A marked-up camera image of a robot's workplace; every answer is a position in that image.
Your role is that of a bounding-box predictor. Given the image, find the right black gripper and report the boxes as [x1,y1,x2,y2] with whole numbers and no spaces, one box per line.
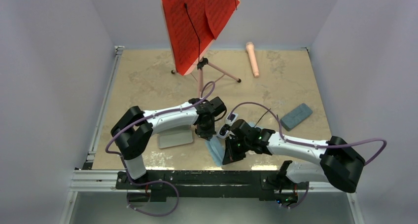
[223,136,251,165]

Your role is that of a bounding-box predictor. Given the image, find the light blue cleaning cloth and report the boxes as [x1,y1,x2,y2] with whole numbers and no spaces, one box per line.
[206,119,261,166]

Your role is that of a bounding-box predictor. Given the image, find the pink glasses case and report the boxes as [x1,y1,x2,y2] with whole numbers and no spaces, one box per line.
[158,125,194,149]

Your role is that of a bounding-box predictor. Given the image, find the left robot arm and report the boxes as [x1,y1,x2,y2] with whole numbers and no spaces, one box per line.
[110,97,227,189]

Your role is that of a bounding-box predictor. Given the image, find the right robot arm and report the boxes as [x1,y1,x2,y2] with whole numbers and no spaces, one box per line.
[222,119,365,193]

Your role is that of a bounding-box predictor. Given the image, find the black sunglasses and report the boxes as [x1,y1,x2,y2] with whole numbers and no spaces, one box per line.
[254,108,280,128]

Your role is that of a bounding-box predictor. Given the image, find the pink music stand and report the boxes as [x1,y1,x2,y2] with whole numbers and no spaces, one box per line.
[171,56,242,98]

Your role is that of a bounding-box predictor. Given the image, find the blue glasses case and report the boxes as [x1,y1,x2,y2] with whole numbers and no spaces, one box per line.
[280,103,313,131]

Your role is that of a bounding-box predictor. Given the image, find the pink toy microphone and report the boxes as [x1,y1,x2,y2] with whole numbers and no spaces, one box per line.
[245,42,260,78]

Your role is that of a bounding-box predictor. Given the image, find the white frame sunglasses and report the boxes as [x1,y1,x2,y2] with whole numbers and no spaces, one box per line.
[216,123,231,139]

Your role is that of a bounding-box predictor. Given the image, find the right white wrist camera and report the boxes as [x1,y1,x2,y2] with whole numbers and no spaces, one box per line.
[225,113,238,126]

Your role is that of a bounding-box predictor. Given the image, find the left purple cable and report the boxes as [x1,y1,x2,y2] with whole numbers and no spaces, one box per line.
[104,81,216,187]

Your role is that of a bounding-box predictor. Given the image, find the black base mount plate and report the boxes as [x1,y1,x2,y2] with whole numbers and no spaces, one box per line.
[115,170,308,202]

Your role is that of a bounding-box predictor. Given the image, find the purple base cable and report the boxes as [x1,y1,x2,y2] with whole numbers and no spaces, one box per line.
[126,180,179,217]

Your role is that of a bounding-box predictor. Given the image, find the aluminium frame rail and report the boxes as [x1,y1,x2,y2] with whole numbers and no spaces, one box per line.
[59,45,126,224]

